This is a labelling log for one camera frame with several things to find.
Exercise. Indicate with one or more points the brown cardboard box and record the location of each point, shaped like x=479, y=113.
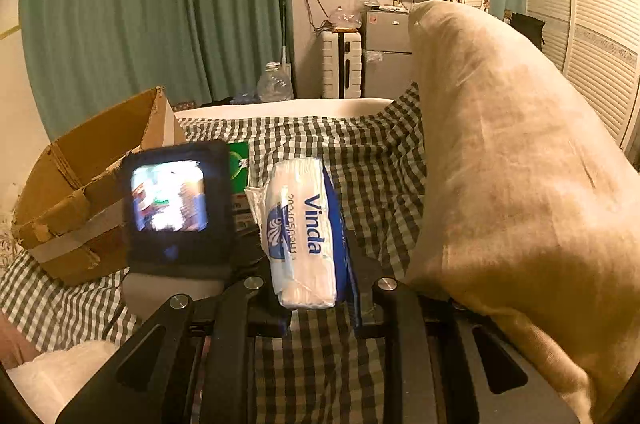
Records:
x=75, y=164

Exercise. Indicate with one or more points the clear plastic bag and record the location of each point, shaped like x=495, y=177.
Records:
x=345, y=18

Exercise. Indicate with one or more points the white suitcase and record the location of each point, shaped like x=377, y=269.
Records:
x=340, y=64

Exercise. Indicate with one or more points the beige pillow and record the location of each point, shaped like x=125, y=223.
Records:
x=500, y=154

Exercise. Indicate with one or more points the white mattress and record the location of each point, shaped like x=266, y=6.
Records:
x=300, y=107

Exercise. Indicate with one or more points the grey fridge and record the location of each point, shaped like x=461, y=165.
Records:
x=387, y=54

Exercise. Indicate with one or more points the black bag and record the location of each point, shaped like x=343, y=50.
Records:
x=525, y=29

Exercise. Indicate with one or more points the white louvred wardrobe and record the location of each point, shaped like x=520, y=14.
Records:
x=595, y=29

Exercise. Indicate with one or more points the white blue tissue pack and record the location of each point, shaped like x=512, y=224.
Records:
x=300, y=234

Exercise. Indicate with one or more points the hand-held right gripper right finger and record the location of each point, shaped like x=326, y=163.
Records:
x=356, y=304

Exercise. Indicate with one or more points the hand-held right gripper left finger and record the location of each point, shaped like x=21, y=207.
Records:
x=250, y=304

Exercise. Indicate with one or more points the white fluffy quilt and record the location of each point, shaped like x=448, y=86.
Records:
x=50, y=379

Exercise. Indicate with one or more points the wide teal curtain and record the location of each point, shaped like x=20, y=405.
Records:
x=125, y=4

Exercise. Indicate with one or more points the green white medicine box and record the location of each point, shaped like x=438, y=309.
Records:
x=239, y=164

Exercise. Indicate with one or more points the person's left forearm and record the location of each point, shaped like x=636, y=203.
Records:
x=12, y=339

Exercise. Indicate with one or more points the clear water bottle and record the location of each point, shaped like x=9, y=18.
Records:
x=274, y=84

